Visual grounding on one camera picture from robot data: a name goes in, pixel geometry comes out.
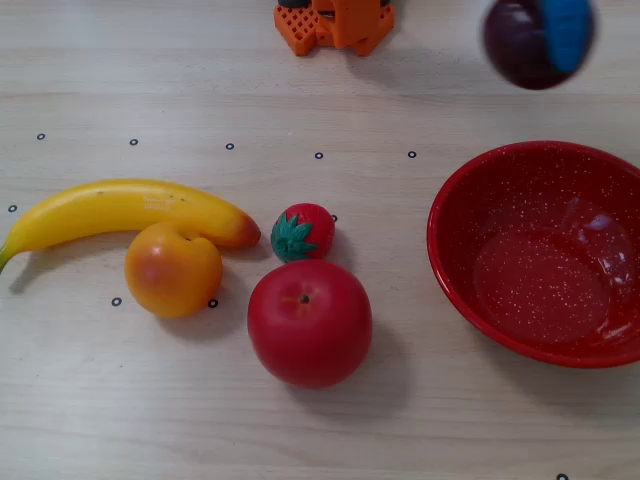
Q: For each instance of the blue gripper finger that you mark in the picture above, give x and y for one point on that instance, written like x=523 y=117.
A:
x=567 y=35

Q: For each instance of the dark purple plum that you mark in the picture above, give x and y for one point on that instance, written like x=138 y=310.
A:
x=515 y=45

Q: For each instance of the red speckled bowl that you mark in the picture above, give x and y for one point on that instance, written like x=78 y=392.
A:
x=540 y=260

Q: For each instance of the red strawberry green leaves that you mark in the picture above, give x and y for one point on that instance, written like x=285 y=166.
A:
x=305 y=232

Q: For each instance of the red apple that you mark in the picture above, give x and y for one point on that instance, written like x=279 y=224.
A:
x=310 y=325

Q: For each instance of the orange yellow peach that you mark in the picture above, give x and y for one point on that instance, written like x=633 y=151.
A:
x=172 y=272

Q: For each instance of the yellow banana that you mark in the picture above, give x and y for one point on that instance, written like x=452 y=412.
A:
x=125 y=205

